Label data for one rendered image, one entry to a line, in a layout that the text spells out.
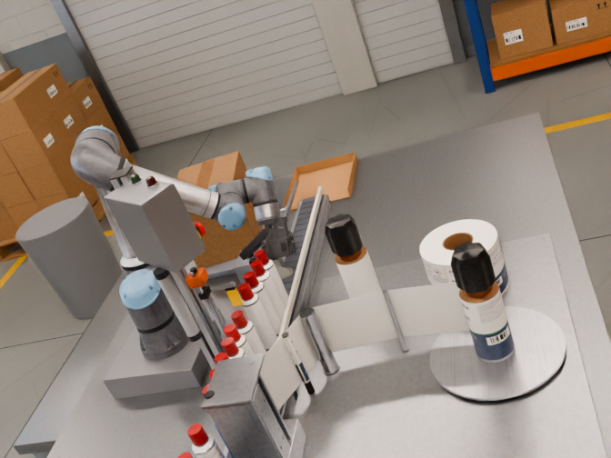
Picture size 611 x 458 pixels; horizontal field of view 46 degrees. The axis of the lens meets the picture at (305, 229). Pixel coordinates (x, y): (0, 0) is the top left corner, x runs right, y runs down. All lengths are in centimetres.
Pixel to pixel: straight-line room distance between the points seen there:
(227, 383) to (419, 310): 50
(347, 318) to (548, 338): 47
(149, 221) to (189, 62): 492
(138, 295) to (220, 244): 55
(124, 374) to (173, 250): 61
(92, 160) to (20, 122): 347
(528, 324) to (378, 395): 39
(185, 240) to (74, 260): 268
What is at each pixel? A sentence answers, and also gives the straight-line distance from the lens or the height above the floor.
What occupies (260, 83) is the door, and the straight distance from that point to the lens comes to 638.
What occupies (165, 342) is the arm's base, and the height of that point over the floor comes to 94.
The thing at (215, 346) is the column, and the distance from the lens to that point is 198.
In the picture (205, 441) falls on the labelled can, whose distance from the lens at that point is 157.
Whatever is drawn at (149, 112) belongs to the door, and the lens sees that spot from 681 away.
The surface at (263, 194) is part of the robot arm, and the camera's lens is 209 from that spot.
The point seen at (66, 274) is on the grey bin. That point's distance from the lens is 438.
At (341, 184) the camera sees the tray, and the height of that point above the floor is 83.
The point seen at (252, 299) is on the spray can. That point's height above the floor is 105.
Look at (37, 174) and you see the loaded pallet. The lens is 554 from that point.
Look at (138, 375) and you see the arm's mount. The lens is 214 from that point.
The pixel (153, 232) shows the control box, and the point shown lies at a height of 140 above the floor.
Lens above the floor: 204
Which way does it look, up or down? 28 degrees down
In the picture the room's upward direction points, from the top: 22 degrees counter-clockwise
